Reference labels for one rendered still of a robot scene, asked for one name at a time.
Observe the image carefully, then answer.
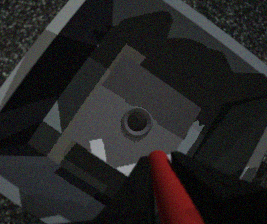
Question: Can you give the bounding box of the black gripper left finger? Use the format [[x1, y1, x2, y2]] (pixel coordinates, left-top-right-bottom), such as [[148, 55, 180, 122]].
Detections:
[[63, 156, 155, 224]]

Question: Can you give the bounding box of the red peg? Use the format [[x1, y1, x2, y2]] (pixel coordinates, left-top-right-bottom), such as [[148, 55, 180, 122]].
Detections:
[[148, 150, 205, 224]]

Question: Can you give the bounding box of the grey plate with hole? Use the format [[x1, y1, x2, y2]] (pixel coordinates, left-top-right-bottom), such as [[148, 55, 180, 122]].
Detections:
[[67, 55, 202, 176]]

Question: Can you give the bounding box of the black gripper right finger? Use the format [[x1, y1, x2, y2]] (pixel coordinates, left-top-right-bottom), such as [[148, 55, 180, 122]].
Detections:
[[171, 151, 267, 224]]

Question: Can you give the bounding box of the dark grey open box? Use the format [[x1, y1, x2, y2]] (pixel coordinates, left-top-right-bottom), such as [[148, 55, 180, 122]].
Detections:
[[0, 0, 267, 224]]

